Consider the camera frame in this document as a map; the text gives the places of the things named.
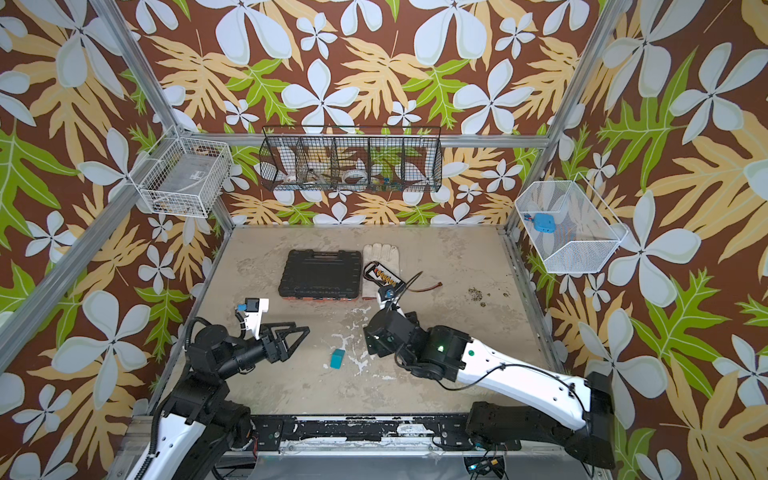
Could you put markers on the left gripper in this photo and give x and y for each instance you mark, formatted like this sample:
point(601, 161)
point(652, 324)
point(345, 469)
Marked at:
point(279, 350)

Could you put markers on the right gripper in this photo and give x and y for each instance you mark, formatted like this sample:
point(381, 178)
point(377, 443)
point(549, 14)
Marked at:
point(388, 315)

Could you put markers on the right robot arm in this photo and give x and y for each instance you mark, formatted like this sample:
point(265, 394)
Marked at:
point(576, 413)

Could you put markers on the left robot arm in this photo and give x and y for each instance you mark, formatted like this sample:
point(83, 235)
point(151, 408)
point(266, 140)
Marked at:
point(196, 424)

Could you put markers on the teal block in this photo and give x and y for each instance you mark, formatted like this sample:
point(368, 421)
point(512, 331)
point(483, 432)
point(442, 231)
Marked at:
point(336, 358)

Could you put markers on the black charging board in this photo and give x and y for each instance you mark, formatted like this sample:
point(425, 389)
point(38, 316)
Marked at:
point(381, 276)

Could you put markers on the black red tool case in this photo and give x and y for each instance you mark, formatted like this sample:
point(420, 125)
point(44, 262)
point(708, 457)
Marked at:
point(322, 275)

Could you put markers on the beige work glove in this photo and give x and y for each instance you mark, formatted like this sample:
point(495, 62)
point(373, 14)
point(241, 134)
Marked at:
point(386, 254)

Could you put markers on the blue object in basket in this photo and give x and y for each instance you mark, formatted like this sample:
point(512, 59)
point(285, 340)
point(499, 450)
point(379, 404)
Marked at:
point(544, 223)

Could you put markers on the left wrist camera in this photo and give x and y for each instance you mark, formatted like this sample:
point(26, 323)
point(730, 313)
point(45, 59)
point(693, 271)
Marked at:
point(249, 315)

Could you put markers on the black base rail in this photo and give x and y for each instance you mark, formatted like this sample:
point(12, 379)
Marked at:
point(447, 432)

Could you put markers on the aluminium frame post left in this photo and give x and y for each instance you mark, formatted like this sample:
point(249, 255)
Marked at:
point(108, 12)

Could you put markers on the aluminium frame post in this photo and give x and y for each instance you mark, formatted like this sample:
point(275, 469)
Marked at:
point(108, 12)
point(571, 78)

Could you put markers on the black wire basket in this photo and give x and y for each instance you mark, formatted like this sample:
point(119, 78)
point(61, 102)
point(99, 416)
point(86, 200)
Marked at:
point(353, 158)

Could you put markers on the white wire basket left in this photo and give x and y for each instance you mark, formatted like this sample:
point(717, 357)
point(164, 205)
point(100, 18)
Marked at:
point(182, 174)

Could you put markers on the white wire basket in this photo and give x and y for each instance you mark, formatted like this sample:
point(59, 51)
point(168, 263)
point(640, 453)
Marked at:
point(588, 231)
point(182, 174)

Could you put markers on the white wire basket right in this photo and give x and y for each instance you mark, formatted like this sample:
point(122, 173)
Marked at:
point(588, 231)

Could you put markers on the aluminium frame post right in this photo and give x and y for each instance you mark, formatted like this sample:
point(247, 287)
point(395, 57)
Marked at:
point(571, 78)

